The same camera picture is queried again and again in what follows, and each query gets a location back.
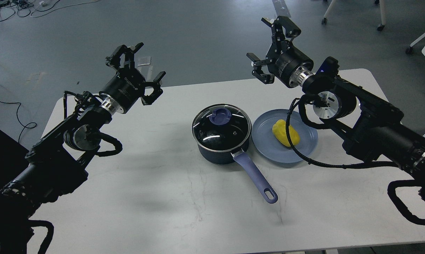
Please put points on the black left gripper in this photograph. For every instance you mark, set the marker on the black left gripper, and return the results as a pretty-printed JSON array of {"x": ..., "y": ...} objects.
[{"x": 128, "y": 84}]

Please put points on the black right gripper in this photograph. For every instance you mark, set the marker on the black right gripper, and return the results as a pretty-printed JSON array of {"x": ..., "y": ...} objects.
[{"x": 286, "y": 59}]

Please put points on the yellow potato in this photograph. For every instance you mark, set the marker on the yellow potato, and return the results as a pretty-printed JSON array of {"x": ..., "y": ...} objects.
[{"x": 280, "y": 133}]

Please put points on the glass lid with blue knob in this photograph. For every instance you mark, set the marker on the glass lid with blue knob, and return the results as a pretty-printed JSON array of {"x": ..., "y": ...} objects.
[{"x": 221, "y": 127}]

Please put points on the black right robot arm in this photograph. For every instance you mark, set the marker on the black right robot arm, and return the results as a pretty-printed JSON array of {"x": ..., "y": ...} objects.
[{"x": 369, "y": 126}]

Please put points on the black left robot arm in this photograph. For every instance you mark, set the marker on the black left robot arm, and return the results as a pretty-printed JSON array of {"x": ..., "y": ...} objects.
[{"x": 57, "y": 163}]

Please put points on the blue round plate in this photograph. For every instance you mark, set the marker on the blue round plate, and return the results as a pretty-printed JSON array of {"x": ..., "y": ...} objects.
[{"x": 274, "y": 143}]

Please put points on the black box at left edge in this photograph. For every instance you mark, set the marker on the black box at left edge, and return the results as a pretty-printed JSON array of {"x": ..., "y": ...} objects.
[{"x": 12, "y": 159}]

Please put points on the dark blue saucepan purple handle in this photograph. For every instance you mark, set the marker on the dark blue saucepan purple handle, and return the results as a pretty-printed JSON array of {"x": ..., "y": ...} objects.
[{"x": 240, "y": 156}]

